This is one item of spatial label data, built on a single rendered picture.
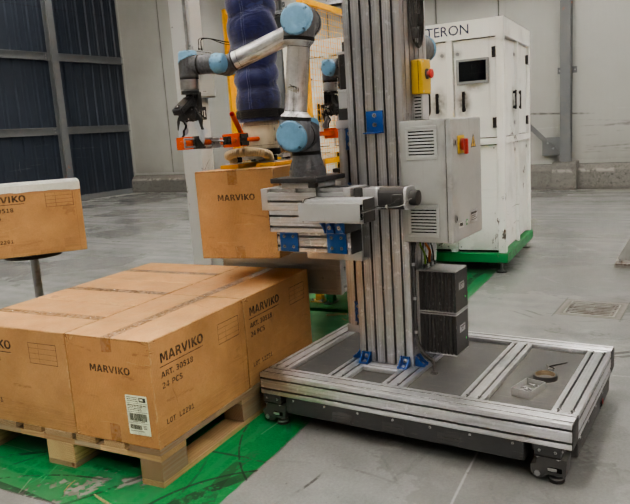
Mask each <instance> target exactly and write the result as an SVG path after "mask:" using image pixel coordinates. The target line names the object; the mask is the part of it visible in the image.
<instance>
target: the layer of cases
mask: <svg viewBox="0 0 630 504"><path fill-rule="evenodd" d="M311 343H312V333H311V318H310V303H309V288H308V274H307V269H298V268H272V267H247V266H240V267H239V266H221V265H196V264H171V263H149V264H145V265H142V266H139V267H135V268H132V269H129V270H126V271H122V272H119V273H116V274H113V275H109V276H106V277H103V278H100V279H96V280H93V281H90V282H87V283H83V284H80V285H77V286H73V287H70V288H67V289H64V290H60V291H57V292H54V293H51V294H47V295H44V296H41V297H38V298H34V299H31V300H28V301H25V302H21V303H18V304H15V305H11V306H8V307H5V308H2V309H0V419H5V420H10V421H15V422H20V423H25V424H30V425H35V426H40V427H45V428H50V429H55V430H60V431H65V432H70V433H75V434H80V435H85V436H90V437H95V438H100V439H105V440H110V441H115V442H120V443H125V444H130V445H135V446H140V447H146V448H151V449H156V450H161V449H163V448H164V447H166V446H167V445H169V444H170V443H172V442H173V441H174V440H176V439H177V438H179V437H180V436H182V435H183V434H185V433H186V432H187V431H189V430H190V429H192V428H193V427H195V426H196V425H198V424H199V423H201V422H202V421H203V420H205V419H206V418H208V417H209V416H211V415H212V414H214V413H215V412H217V411H218V410H219V409H221V408H222V407H224V406H225V405H227V404H228V403H230V402H231V401H232V400H234V399H235V398H237V397H238V396H240V395H241V394H243V393H244V392H246V391H247V390H248V389H249V388H251V387H253V386H254V385H256V384H257V383H259V382H260V374H259V373H260V372H261V371H263V370H265V369H267V368H269V367H270V366H272V365H274V364H276V363H278V362H279V361H281V360H283V359H285V358H286V357H288V356H290V355H292V354H294V353H295V352H297V351H299V350H301V349H302V348H304V347H306V346H308V345H310V344H311Z"/></svg>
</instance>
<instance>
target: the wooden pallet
mask: <svg viewBox="0 0 630 504"><path fill-rule="evenodd" d="M259 387H261V386H260V382H259V383H257V384H256V385H254V386H253V387H251V388H249V389H248V390H247V391H246V392H244V393H243V394H241V395H240V396H238V397H237V398H235V399H234V400H232V401H231V402H230V403H228V404H227V405H225V406H224V407H222V408H221V409H219V410H218V411H217V412H215V413H214V414H212V415H211V416H209V417H208V418H206V419H205V420H203V421H202V422H201V423H199V424H198V425H196V426H195V427H193V428H192V429H190V430H189V431H187V432H186V433H185V434H183V435H182V436H180V437H179V438H177V439H176V440H174V441H173V442H172V443H170V444H169V445H167V446H166V447H164V448H163V449H161V450H156V449H151V448H146V447H140V446H135V445H130V444H125V443H120V442H115V441H110V440H105V439H100V438H95V437H90V436H85V435H80V434H75V433H70V432H65V431H60V430H55V429H50V428H45V427H40V426H35V425H30V424H25V423H20V422H15V421H10V420H5V419H0V445H2V444H4V443H6V442H8V441H10V440H12V439H14V438H16V437H18V436H20V435H22V434H27V435H32V436H37V437H42V438H46V439H47V445H48V452H49V460H50V462H52V463H56V464H60V465H65V466H69V467H73V468H78V467H79V466H81V465H82V464H84V463H86V462H87V461H89V460H91V459H92V458H94V457H95V456H97V455H99V454H100V453H102V452H103V451H109V452H113V453H118V454H123V455H128V456H133V457H137V458H140V463H141V471H142V480H143V484H147V485H152V486H156V487H160V488H166V487H167V486H168V485H170V484H171V483H172V482H173V481H175V480H176V479H177V478H179V477H180V476H181V475H183V474H184V473H185V472H186V471H188V470H189V469H190V468H192V467H193V466H194V465H195V464H197V463H198V462H199V461H201V460H202V459H203V458H205V457H206V456H207V455H208V454H210V453H211V452H212V451H214V450H215V449H216V448H217V447H219V446H220V445H221V444H223V443H224V442H225V441H227V440H228V439H229V438H230V437H232V436H233V435H234V434H236V433H237V432H238V431H239V430H241V429H242V428H243V427H245V426H246V425H247V424H249V423H250V422H251V421H252V420H254V419H255V418H256V417H258V416H259V415H260V414H261V413H263V408H265V407H266V403H265V402H264V393H260V388H259ZM222 413H224V418H225V419H224V420H223V421H221V422H220V423H218V424H217V425H216V426H214V427H213V428H211V429H210V430H209V431H207V432H206V433H205V434H203V435H202V436H200V437H199V438H198V439H196V440H195V441H193V442H192V443H191V444H189V445H188V446H186V439H187V438H188V437H190V436H191V435H193V434H194V433H195V432H197V431H198V430H200V429H201V428H202V427H204V426H205V425H207V424H208V423H210V422H211V421H212V420H214V419H215V418H217V417H218V416H220V415H221V414H222Z"/></svg>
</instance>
